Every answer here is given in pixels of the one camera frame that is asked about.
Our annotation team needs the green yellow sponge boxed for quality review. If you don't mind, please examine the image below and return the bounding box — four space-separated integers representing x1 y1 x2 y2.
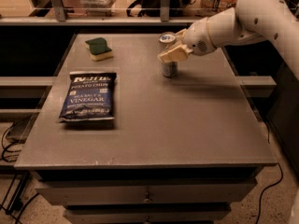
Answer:
85 37 113 61

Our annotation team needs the black floor cable right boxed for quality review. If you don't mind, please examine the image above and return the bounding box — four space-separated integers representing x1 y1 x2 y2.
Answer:
254 121 284 224

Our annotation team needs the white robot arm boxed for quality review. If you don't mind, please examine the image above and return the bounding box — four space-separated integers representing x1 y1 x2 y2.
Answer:
158 0 299 78

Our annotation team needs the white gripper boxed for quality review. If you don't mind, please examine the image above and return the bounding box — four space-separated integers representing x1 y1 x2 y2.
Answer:
158 18 216 63

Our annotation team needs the black backpack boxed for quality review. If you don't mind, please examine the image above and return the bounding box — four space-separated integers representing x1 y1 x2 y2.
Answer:
126 0 194 17

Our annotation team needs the silver redbull can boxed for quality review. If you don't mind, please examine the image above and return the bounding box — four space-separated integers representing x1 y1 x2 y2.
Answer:
158 31 180 78

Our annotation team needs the black floor cables left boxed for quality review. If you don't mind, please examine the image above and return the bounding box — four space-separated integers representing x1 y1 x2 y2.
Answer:
0 114 41 224

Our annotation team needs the grey drawer cabinet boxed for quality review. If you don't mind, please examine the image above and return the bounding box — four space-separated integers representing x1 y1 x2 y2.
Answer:
16 34 276 224

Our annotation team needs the grey metal railing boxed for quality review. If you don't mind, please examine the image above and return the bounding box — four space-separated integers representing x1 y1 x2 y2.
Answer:
0 0 299 27

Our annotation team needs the blue potato chips bag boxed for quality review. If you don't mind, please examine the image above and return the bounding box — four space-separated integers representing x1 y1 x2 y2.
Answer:
58 71 117 122

